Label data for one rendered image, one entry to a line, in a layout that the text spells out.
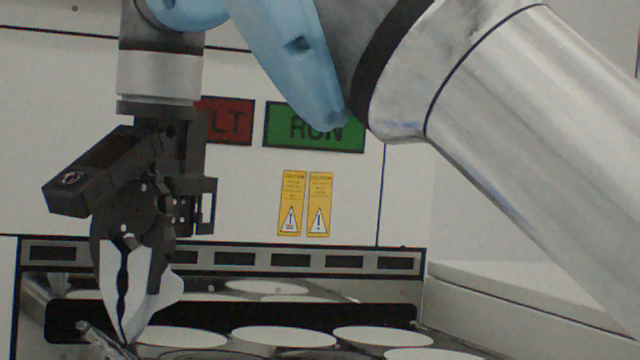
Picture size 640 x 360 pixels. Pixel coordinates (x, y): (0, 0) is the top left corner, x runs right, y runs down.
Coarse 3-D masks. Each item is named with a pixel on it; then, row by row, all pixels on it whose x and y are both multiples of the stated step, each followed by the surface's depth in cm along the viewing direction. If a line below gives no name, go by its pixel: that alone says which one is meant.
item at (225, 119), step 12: (204, 108) 125; (216, 108) 125; (228, 108) 126; (240, 108) 127; (216, 120) 126; (228, 120) 126; (240, 120) 127; (216, 132) 126; (228, 132) 126; (240, 132) 127
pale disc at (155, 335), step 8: (152, 328) 117; (160, 328) 117; (168, 328) 118; (176, 328) 118; (184, 328) 119; (144, 336) 112; (152, 336) 113; (160, 336) 113; (168, 336) 114; (176, 336) 114; (184, 336) 114; (192, 336) 115; (200, 336) 115; (208, 336) 116; (216, 336) 116; (152, 344) 109; (160, 344) 109; (168, 344) 110; (176, 344) 110; (184, 344) 110; (192, 344) 111; (200, 344) 111; (208, 344) 111; (216, 344) 112
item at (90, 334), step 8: (80, 320) 117; (80, 328) 115; (88, 328) 114; (96, 328) 113; (88, 336) 113; (96, 336) 111; (104, 336) 110; (96, 344) 110; (104, 344) 108; (112, 344) 107; (104, 352) 108; (112, 352) 105; (120, 352) 104; (128, 352) 104
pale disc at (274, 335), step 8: (240, 328) 121; (248, 328) 122; (256, 328) 122; (264, 328) 122; (272, 328) 123; (280, 328) 123; (288, 328) 124; (296, 328) 124; (240, 336) 117; (248, 336) 117; (256, 336) 118; (264, 336) 118; (272, 336) 119; (280, 336) 119; (288, 336) 119; (296, 336) 120; (304, 336) 120; (312, 336) 120; (320, 336) 121; (328, 336) 121; (272, 344) 115; (280, 344) 115; (288, 344) 115; (296, 344) 116; (304, 344) 116; (312, 344) 116; (320, 344) 117; (328, 344) 117
